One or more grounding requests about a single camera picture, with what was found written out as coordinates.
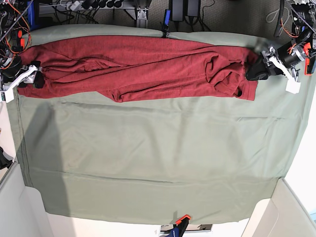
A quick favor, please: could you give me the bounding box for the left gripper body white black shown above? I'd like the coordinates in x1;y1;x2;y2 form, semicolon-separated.
261;42;312;94

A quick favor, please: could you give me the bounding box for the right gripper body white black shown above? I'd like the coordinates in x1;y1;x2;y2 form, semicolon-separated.
0;58;42;103

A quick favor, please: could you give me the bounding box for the red long-sleeve T-shirt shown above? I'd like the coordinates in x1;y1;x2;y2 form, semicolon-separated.
18;36;257;103

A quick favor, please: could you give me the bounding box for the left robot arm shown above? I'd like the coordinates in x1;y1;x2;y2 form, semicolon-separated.
245;0;316;94

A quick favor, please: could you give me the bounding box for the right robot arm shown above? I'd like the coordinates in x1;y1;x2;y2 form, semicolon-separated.
0;0;44;103

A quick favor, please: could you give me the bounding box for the orange black clamp far-right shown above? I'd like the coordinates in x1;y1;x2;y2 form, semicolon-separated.
304;56;316;76

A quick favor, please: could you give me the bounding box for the orange black clamp far-left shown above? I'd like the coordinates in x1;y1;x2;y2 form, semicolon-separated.
11;30;25;53

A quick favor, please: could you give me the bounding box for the black clamp left edge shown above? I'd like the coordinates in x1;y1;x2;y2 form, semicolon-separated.
0;147;12;170

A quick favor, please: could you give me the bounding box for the black power adapter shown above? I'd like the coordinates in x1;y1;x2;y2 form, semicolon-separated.
169;0;201;21

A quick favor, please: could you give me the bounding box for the white bin left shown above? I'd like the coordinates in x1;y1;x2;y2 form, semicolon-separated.
0;162;54;237

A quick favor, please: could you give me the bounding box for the white bin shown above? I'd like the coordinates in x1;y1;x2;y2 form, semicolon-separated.
0;162;54;237
242;178;316;237

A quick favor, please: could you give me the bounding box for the green table cloth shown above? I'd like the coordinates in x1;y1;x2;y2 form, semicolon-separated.
0;24;315;226

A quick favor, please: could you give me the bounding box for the white bin right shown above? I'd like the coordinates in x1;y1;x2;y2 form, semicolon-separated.
242;178;316;237

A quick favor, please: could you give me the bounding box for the orange black clamp near edge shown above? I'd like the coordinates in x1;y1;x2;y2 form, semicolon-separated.
167;214;191;237

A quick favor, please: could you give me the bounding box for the blue clamp handle top-left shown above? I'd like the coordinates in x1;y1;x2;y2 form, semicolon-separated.
27;0;39;31

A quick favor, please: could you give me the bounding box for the blue handled clamp top centre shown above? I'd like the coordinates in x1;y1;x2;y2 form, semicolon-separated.
162;9;171;39

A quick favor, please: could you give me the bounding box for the aluminium frame bracket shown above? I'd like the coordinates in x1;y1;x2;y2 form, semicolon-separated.
124;0;152;28

